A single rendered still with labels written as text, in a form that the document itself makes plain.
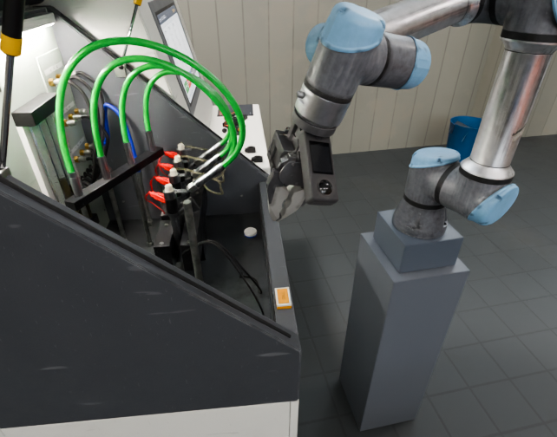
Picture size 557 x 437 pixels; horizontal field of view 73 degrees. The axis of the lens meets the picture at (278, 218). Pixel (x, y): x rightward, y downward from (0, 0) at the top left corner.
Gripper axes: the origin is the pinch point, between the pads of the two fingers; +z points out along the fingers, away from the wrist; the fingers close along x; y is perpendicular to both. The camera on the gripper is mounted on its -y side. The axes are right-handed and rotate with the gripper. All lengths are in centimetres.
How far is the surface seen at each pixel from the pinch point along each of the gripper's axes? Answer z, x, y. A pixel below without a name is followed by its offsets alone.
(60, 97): -1.0, 39.0, 28.3
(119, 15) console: -7, 31, 64
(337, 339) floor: 108, -75, 31
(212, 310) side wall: 8.2, 11.9, -13.9
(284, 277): 18.8, -8.0, 1.0
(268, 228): 22.7, -9.6, 19.9
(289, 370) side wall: 20.9, -4.6, -19.3
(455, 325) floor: 89, -134, 25
